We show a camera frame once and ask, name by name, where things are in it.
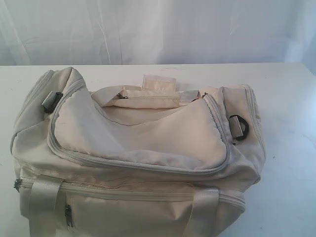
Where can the beige fabric duffel bag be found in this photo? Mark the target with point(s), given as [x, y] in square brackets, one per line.
[134, 161]

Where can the white backdrop curtain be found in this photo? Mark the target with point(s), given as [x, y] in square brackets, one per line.
[103, 32]

